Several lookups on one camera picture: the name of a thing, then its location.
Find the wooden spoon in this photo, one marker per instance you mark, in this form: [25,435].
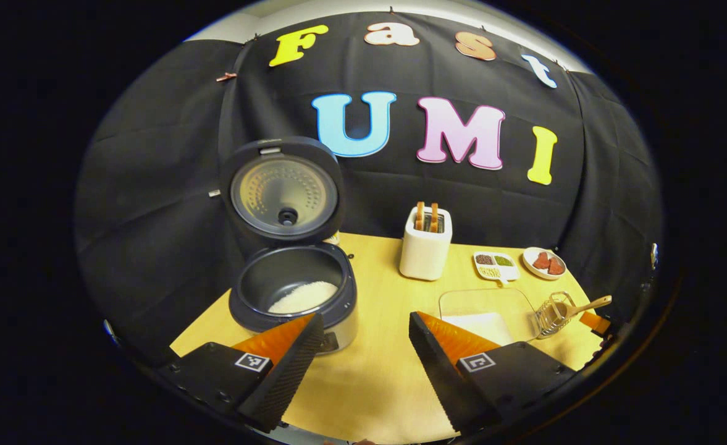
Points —
[592,304]

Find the white divided bean dish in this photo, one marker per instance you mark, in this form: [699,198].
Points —
[495,264]

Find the round white plate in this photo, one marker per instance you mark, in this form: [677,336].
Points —
[533,272]

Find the clear tray of rice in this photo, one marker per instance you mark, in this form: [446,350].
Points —
[480,321]

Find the white toaster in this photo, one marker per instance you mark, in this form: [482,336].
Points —
[424,253]

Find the dark grey rice cooker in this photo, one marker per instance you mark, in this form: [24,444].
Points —
[289,247]

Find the toast slice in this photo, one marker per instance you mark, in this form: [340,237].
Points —
[434,217]
[420,216]

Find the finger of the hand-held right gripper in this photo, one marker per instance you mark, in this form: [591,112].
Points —
[595,322]

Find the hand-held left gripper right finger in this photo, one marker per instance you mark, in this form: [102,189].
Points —
[437,371]

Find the red meat piece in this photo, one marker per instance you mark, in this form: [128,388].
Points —
[541,260]
[556,266]

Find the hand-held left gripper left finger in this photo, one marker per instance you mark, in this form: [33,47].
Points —
[289,377]

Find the white rice heap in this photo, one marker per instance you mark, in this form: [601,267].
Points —
[304,298]

